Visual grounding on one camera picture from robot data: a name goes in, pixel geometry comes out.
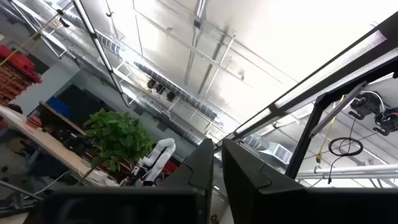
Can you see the black mounted camera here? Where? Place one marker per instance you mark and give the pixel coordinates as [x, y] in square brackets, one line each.
[365, 104]
[387, 121]

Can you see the black rig frame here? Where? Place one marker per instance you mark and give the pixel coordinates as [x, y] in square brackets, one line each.
[305, 140]

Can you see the black ceiling spotlight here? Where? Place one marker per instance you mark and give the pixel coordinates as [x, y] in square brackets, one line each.
[151, 83]
[160, 88]
[170, 96]

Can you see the white ceiling vent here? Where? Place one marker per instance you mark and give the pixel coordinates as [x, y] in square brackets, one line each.
[281, 153]

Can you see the rack of red storage bins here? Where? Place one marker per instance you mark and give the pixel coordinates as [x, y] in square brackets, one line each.
[18, 65]

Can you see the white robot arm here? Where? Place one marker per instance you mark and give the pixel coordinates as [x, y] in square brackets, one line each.
[158, 158]

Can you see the black frame pole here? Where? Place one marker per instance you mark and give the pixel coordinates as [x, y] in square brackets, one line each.
[102, 56]

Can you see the white LED light bar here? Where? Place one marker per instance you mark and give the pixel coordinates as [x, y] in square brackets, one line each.
[253, 121]
[329, 70]

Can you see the green potted plant black pot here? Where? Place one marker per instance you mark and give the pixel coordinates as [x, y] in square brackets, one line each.
[119, 137]

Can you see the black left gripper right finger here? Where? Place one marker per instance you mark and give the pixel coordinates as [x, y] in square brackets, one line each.
[264, 202]

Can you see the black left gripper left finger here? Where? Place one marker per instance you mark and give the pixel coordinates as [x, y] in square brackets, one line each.
[174, 205]

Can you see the silver ceiling duct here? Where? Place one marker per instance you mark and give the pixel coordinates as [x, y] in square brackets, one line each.
[174, 88]

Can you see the white ceiling pipe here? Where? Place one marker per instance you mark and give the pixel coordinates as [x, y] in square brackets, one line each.
[357, 169]

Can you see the wooden wall shelf plank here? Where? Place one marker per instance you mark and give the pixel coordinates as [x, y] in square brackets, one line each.
[62, 117]

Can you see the blue storage bin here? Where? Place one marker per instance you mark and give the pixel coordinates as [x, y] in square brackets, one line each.
[59, 107]

